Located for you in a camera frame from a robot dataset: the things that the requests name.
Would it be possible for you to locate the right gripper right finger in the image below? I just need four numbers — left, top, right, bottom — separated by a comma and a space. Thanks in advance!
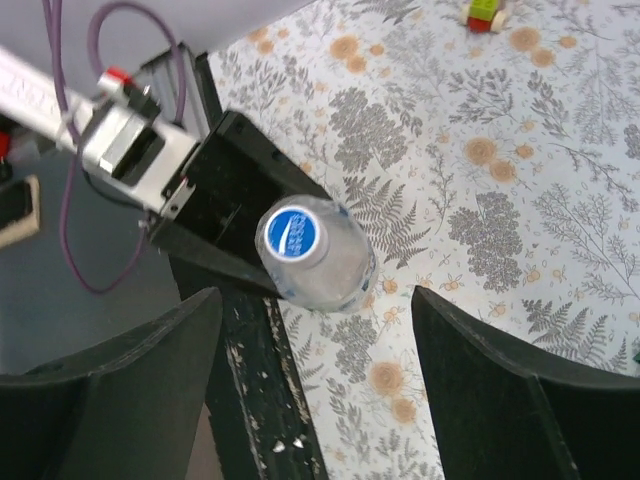
411, 287, 639, 479

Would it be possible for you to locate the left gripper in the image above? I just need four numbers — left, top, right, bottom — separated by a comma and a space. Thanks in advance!
149, 110, 331, 298

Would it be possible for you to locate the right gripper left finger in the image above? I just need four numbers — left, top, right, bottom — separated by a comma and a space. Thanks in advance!
1, 288, 222, 479

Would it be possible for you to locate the white blue bottle cap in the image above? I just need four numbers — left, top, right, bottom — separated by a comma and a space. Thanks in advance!
259, 205, 329, 267

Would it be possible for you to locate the clear bottle silver label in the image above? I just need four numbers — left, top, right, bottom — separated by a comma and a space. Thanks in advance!
255, 195, 378, 313

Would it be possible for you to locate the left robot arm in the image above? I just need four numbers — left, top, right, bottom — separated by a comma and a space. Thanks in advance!
1, 50, 329, 297

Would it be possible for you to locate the black base beam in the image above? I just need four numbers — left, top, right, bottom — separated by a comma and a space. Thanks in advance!
140, 45, 327, 479

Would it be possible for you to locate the floral table cloth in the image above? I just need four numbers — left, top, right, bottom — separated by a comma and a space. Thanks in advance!
210, 1, 639, 479

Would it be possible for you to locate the multicolour toy brick stack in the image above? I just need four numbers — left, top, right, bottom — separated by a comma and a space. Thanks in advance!
459, 0, 509, 34

